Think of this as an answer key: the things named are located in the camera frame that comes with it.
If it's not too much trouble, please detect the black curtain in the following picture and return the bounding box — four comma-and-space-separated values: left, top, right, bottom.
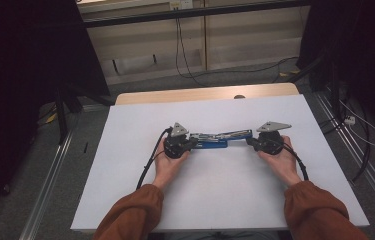
0, 0, 111, 232
296, 0, 375, 142

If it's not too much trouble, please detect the blue stapler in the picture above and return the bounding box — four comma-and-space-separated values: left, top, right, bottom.
189, 129, 254, 150

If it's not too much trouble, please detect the white table cover sheet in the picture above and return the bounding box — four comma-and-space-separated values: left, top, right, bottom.
70, 94, 371, 232

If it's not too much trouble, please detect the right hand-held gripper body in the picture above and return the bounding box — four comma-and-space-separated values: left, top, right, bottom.
256, 120, 292, 156

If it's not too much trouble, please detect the black horizontal bar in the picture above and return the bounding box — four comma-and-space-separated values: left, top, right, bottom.
81, 0, 311, 29

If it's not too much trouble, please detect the right hand-held gripper black cable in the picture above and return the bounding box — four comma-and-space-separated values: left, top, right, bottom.
282, 142, 310, 182

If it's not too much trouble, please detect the person's left hand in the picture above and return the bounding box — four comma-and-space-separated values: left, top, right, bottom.
151, 149, 191, 191

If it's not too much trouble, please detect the white wall socket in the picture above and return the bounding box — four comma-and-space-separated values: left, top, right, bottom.
169, 0, 195, 11

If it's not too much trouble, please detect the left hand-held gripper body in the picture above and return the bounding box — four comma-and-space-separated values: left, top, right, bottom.
163, 121, 192, 160

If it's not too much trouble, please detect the left hand-held gripper black cable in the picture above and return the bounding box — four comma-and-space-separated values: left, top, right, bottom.
136, 126, 174, 191

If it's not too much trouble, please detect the black floor cable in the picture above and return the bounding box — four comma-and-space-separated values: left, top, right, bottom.
319, 95, 373, 181

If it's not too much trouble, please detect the hand-held gripper black cable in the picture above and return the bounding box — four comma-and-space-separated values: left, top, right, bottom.
282, 142, 310, 182
136, 126, 174, 191

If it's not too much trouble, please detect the black hanging wall cable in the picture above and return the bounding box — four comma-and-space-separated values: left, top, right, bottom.
177, 18, 209, 88
174, 18, 300, 81

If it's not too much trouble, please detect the aluminium floor rail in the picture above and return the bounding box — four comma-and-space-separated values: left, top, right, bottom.
18, 129, 77, 240
314, 91, 375, 218

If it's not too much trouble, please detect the person's right hand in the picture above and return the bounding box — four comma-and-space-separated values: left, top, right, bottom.
257, 135, 303, 188

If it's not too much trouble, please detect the white floor cable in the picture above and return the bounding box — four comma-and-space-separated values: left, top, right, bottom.
339, 99, 375, 149

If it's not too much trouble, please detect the black metal stand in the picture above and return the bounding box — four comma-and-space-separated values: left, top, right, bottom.
54, 83, 113, 146
287, 49, 343, 122

